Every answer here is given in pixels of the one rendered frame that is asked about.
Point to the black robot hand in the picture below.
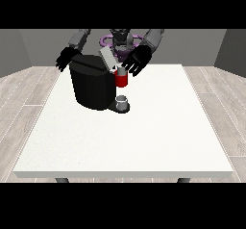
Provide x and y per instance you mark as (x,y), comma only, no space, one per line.
(65,58)
(138,59)

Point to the grey robot trunk purple rings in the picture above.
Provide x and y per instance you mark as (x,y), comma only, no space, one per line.
(119,42)

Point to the black coffee machine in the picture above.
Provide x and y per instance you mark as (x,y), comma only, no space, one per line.
(91,83)

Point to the red pod holder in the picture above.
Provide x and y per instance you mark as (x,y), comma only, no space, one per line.
(121,78)

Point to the small grey coffee pod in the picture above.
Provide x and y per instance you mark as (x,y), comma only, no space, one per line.
(121,69)

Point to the pale grey machine lid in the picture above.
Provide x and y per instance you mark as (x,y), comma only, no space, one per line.
(107,57)

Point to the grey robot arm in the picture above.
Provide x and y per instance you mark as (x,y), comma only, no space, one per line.
(79,39)
(153,38)

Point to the dark table leg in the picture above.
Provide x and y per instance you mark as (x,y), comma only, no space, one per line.
(184,180)
(62,180)

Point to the small grey cup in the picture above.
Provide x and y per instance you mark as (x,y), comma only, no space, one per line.
(122,102)

